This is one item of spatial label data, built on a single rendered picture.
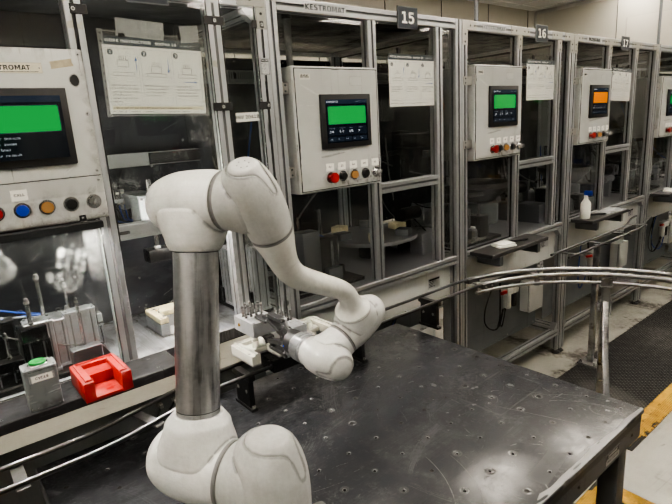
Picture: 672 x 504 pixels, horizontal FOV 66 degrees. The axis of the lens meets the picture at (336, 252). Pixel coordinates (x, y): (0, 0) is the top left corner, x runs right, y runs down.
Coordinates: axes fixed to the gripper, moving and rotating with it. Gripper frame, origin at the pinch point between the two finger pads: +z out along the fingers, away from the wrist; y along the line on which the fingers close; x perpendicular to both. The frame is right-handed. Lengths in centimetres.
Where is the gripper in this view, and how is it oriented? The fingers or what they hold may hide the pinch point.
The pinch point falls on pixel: (263, 326)
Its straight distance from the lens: 173.3
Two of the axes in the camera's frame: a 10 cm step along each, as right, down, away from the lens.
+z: -6.3, -1.7, 7.6
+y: -0.4, -9.7, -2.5
